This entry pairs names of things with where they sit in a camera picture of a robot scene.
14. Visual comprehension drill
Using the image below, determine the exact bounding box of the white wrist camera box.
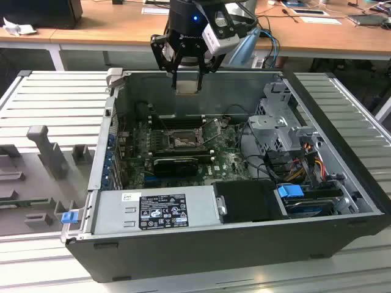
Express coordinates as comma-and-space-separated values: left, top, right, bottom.
201, 10, 241, 56

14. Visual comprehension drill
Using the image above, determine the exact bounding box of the blue disk carrier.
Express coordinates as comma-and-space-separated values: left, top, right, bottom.
276, 184, 305, 204

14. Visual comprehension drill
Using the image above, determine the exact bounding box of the orange yellow wire bundle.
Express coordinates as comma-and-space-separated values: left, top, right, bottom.
285, 166, 306, 183

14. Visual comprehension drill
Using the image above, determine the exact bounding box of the grey plastic case latch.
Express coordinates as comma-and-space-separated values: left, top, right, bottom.
106, 67, 128, 89

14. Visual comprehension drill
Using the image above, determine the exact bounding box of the black box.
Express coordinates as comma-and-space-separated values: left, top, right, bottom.
0, 0, 83, 31

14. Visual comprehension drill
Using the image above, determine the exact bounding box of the silver square CPU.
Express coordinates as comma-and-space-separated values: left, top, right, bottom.
176, 79, 199, 96

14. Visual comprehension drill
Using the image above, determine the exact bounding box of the green RAM stick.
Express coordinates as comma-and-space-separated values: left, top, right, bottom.
0, 198, 49, 209

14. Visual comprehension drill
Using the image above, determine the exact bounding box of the white paper sheet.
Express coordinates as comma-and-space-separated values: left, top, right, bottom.
301, 15, 343, 25

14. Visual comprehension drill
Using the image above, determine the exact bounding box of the hard disk drive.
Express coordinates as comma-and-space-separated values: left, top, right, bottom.
282, 198, 337, 219

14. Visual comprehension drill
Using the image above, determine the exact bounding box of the white framed tablet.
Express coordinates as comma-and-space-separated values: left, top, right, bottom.
290, 7, 329, 16

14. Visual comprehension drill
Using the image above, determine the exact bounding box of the grey parts rack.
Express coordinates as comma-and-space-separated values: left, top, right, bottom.
0, 125, 98, 237

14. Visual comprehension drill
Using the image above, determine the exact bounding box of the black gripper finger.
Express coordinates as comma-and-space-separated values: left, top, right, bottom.
149, 33, 186, 90
195, 53, 228, 92

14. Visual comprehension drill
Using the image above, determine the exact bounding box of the black RAM slot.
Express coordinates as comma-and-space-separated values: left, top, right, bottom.
152, 151, 212, 157
152, 114, 205, 119
152, 120, 205, 126
152, 123, 205, 129
152, 154, 213, 160
152, 148, 211, 154
152, 157, 214, 164
152, 117, 205, 122

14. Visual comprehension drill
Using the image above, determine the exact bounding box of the black open PC case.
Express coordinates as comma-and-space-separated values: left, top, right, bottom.
59, 67, 391, 284

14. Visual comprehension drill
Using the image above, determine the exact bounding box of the crumpled white paper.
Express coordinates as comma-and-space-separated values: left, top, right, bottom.
2, 16, 37, 37

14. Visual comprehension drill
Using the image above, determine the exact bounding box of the black flat cable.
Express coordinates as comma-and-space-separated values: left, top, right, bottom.
302, 152, 321, 189

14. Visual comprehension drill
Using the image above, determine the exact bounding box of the green motherboard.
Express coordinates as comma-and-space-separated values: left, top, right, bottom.
122, 117, 254, 190

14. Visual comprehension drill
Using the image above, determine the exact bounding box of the silver power supply unit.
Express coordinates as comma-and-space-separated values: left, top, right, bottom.
91, 184, 221, 236

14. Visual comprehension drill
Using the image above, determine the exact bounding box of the wooden desk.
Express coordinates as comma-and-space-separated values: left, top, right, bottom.
0, 0, 391, 73

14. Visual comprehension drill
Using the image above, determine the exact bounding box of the yellow red wire bundle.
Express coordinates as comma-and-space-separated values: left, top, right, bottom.
313, 154, 327, 181

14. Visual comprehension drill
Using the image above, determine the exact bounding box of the dark notebook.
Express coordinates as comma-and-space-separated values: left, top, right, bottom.
346, 13, 387, 27

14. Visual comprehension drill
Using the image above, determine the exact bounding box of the silver metal disk bay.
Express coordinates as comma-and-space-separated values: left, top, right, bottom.
247, 81, 324, 153

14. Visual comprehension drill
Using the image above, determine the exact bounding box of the blue case latch clip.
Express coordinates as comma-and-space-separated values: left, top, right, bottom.
60, 212, 77, 226

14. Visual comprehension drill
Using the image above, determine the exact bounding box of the CPU socket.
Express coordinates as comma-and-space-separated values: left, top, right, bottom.
166, 128, 205, 151

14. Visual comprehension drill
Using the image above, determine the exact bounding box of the metal socket cover frame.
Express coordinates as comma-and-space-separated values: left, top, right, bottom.
200, 117, 230, 139

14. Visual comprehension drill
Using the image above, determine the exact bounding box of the black graphics card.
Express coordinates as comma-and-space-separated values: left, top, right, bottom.
152, 157, 199, 178

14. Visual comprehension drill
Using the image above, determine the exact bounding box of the thin wire locking lever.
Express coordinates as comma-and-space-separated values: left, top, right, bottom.
158, 115, 172, 140

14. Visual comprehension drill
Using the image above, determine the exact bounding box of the white label sheet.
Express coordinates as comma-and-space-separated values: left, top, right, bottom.
141, 6, 170, 15

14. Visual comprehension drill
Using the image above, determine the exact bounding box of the black case fan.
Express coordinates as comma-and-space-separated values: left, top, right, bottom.
134, 102, 150, 120

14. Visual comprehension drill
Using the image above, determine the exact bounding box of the black plastic air shroud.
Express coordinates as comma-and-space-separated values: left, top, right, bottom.
212, 179, 288, 223

